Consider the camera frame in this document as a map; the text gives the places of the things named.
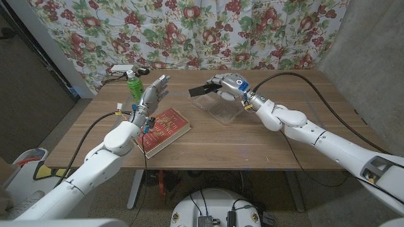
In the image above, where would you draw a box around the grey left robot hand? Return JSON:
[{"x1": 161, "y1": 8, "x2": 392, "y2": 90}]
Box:
[{"x1": 129, "y1": 74, "x2": 171, "y2": 122}]

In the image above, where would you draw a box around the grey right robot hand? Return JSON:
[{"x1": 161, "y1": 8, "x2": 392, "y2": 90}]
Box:
[{"x1": 206, "y1": 73, "x2": 253, "y2": 103}]

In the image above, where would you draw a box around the black wallet case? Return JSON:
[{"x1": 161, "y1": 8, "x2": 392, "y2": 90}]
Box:
[{"x1": 188, "y1": 83, "x2": 223, "y2": 98}]

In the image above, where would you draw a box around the green drink bottle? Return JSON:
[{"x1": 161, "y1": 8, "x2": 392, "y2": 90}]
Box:
[{"x1": 126, "y1": 69, "x2": 145, "y2": 103}]

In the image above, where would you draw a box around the clear plastic clamshell container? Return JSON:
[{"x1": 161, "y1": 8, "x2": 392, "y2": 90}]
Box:
[{"x1": 188, "y1": 93, "x2": 243, "y2": 125}]

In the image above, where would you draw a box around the red hardcover book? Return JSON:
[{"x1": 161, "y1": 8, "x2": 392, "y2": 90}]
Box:
[{"x1": 138, "y1": 107, "x2": 192, "y2": 160}]

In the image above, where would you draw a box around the white power strip box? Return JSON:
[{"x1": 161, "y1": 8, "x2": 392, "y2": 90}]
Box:
[{"x1": 110, "y1": 64, "x2": 136, "y2": 73}]

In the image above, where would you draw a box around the floral fruit print backdrop cloth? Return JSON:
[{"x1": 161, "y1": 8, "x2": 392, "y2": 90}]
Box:
[{"x1": 27, "y1": 0, "x2": 351, "y2": 95}]

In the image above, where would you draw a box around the grey table leg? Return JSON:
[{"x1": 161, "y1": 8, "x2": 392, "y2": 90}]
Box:
[
  {"x1": 126, "y1": 170, "x2": 145, "y2": 211},
  {"x1": 283, "y1": 170, "x2": 306, "y2": 212}
]

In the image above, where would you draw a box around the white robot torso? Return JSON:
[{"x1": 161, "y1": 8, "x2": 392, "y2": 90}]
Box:
[{"x1": 169, "y1": 188, "x2": 263, "y2": 227}]

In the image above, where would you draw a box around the yellow and black object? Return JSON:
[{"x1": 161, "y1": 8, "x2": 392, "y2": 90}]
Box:
[{"x1": 33, "y1": 161, "x2": 72, "y2": 181}]

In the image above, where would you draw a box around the white bin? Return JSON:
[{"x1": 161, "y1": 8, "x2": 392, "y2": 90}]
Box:
[{"x1": 12, "y1": 147, "x2": 50, "y2": 168}]

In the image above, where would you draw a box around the grey hub box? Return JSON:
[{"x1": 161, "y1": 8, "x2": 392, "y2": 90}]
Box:
[{"x1": 198, "y1": 215, "x2": 214, "y2": 227}]

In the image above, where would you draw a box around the white sneaker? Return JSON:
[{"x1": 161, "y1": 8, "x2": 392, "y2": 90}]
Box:
[{"x1": 9, "y1": 190, "x2": 45, "y2": 218}]

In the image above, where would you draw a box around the dark power cable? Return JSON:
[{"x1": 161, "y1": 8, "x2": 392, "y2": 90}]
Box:
[{"x1": 100, "y1": 71, "x2": 130, "y2": 86}]

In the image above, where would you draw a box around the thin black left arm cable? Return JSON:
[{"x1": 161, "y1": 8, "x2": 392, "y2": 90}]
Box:
[{"x1": 129, "y1": 138, "x2": 149, "y2": 227}]

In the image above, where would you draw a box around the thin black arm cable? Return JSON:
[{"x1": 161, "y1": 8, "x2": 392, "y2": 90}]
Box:
[
  {"x1": 129, "y1": 138, "x2": 149, "y2": 227},
  {"x1": 279, "y1": 131, "x2": 351, "y2": 189}
]

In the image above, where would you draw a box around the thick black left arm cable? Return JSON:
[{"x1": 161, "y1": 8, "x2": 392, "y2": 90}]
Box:
[{"x1": 53, "y1": 110, "x2": 132, "y2": 189}]

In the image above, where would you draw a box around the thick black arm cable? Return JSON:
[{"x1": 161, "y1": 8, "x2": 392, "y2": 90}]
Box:
[
  {"x1": 53, "y1": 110, "x2": 132, "y2": 189},
  {"x1": 252, "y1": 72, "x2": 392, "y2": 155}
]

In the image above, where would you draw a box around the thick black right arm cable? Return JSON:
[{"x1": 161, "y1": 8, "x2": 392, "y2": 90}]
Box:
[{"x1": 252, "y1": 72, "x2": 392, "y2": 155}]

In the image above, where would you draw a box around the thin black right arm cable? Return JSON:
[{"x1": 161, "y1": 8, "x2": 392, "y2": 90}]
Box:
[{"x1": 279, "y1": 131, "x2": 351, "y2": 189}]

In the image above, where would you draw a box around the black door handle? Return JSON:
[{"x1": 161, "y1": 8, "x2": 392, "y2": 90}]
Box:
[{"x1": 0, "y1": 27, "x2": 16, "y2": 40}]

